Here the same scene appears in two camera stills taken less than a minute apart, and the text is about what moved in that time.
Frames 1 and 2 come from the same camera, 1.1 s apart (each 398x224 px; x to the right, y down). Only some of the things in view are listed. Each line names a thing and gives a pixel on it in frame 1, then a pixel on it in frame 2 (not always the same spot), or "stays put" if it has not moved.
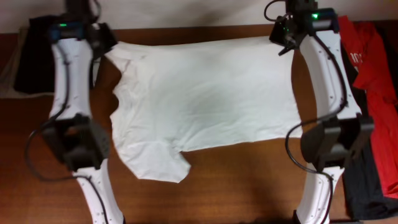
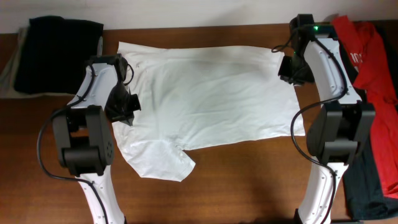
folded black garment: x=35 y=70 stays put
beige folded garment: x=7 y=81 stays put
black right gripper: x=275 y=35 -> x=287 y=76
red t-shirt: x=375 y=77 stays put
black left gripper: x=109 y=39 -> x=127 y=116
